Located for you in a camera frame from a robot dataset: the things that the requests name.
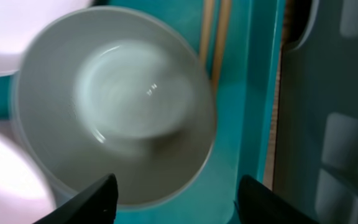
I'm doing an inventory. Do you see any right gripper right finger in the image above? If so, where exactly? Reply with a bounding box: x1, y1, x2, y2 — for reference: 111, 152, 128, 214
236, 175, 318, 224

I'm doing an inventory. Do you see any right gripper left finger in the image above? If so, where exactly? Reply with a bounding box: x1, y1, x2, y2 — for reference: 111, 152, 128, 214
34, 174, 119, 224

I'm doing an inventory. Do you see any small pink bowl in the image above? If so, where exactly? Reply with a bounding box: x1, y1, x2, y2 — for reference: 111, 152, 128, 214
0, 120, 56, 223

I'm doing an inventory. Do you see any grey bowl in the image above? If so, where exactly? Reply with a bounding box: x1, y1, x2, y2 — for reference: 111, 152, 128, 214
11, 6, 216, 208

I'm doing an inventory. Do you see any wooden chopstick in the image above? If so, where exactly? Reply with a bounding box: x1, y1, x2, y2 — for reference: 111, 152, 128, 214
211, 0, 232, 93
199, 0, 215, 66

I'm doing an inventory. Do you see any large white plate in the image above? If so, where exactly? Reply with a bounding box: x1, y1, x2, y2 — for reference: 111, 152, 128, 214
0, 0, 93, 77

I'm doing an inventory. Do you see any grey dishwasher rack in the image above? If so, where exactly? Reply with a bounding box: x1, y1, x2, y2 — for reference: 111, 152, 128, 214
273, 0, 358, 223

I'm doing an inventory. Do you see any teal serving tray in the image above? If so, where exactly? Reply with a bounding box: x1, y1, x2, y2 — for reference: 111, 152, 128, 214
0, 0, 285, 223

